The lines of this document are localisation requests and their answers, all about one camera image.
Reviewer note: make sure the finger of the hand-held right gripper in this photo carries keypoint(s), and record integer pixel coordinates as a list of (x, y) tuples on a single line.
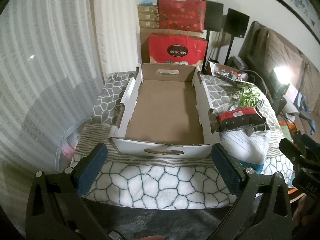
[(291, 151), (306, 141)]

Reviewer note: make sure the black speaker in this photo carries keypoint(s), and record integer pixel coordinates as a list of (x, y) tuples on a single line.
[(236, 22), (213, 15)]

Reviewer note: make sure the black speaker stand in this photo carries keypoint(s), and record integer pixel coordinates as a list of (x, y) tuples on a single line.
[(208, 50), (230, 50)]

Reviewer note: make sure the red black snack packet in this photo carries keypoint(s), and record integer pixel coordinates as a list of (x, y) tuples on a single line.
[(240, 120)]

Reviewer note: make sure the teal container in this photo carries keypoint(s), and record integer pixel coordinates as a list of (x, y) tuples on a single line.
[(252, 165)]

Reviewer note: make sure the person's right hand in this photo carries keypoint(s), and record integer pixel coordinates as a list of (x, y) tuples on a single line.
[(305, 212)]

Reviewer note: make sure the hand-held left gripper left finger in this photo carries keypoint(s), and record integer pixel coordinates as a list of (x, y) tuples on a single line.
[(92, 170)]

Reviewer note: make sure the small black box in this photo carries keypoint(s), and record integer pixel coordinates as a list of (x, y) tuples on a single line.
[(260, 130)]

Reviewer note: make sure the white cardboard tray box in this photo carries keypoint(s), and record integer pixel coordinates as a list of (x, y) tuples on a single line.
[(162, 110)]

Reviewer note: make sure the white and teal packet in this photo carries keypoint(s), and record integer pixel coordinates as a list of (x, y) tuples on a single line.
[(245, 142)]

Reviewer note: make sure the large red gift bag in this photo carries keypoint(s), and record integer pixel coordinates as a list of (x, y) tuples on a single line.
[(182, 15)]

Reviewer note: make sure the bright lamp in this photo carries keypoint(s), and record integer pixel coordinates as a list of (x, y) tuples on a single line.
[(282, 75)]

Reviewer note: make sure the grey white patterned blanket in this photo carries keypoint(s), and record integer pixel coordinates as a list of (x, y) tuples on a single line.
[(160, 185)]

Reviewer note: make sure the white sheer curtain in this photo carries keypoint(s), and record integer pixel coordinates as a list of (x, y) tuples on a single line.
[(50, 67)]

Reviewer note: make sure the open cardboard box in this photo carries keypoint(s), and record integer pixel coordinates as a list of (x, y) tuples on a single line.
[(225, 71)]

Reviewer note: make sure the brown sofa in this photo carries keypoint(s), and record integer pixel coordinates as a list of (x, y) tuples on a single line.
[(280, 47)]

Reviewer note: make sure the clear zip bag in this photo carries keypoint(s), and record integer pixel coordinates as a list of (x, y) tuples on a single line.
[(67, 142)]

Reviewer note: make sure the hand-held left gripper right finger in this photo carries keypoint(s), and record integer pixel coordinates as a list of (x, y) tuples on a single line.
[(225, 170)]

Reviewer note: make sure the orange object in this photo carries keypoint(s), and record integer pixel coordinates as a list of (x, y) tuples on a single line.
[(285, 130)]

